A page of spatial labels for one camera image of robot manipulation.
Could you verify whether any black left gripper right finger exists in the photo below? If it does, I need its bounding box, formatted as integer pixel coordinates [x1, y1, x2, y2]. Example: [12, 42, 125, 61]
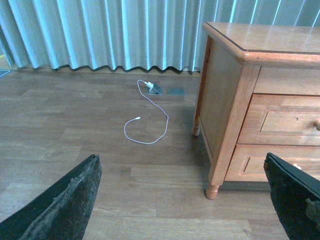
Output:
[263, 152, 320, 240]

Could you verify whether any open metal floor socket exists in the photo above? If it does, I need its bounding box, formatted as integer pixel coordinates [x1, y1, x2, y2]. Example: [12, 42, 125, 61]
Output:
[145, 82, 163, 95]

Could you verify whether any round lower drawer knob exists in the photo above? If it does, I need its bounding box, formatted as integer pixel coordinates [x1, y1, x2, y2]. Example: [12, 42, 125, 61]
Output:
[293, 163, 302, 170]

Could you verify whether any wooden nightstand cabinet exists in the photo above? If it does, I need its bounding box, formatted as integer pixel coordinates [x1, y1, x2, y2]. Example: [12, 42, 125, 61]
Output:
[192, 22, 320, 200]

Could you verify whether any wooden drawer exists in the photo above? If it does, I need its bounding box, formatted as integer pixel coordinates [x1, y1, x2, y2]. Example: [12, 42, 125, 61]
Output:
[238, 94, 320, 146]
[225, 144, 320, 182]

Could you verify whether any round upper drawer knob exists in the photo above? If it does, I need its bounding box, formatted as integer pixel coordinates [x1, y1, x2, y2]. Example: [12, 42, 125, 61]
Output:
[314, 119, 320, 131]

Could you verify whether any white plug in floor socket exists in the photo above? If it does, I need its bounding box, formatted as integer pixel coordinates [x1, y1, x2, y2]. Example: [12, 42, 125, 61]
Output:
[144, 81, 154, 89]

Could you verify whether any white cable on floor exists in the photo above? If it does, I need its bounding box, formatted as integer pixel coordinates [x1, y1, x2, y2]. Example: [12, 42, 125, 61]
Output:
[123, 79, 169, 145]

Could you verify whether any round drawer knob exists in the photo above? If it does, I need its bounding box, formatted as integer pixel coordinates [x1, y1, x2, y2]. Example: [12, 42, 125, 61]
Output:
[293, 163, 302, 170]
[314, 119, 320, 131]

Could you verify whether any pale blue curtain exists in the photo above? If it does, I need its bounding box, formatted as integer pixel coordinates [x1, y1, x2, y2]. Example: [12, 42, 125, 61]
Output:
[0, 0, 320, 71]

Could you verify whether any closed metal floor socket cover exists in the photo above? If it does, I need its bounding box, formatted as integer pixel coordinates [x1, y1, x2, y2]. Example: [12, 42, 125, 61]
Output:
[167, 87, 185, 96]

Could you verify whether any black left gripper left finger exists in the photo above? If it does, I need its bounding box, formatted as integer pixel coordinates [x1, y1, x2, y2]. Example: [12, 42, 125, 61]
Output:
[0, 154, 102, 240]

